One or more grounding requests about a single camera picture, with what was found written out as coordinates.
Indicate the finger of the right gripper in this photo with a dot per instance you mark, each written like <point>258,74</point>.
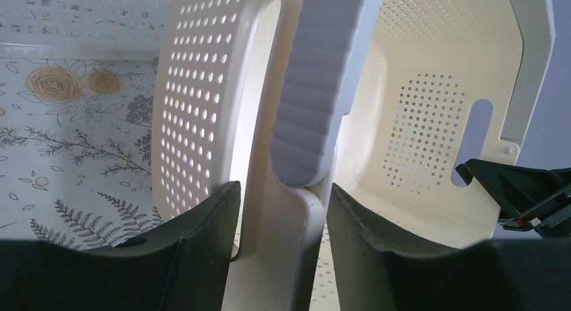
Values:
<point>529,198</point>

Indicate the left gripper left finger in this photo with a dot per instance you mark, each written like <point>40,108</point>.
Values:
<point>180,265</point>

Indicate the floral patterned table mat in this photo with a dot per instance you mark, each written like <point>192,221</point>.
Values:
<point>76,150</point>

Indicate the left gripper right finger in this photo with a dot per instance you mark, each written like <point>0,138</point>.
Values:
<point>382,266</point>

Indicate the cream plastic tub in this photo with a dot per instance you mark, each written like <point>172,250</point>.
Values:
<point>383,98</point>

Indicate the white perforated plastic basket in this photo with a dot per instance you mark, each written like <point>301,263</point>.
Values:
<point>82,29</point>

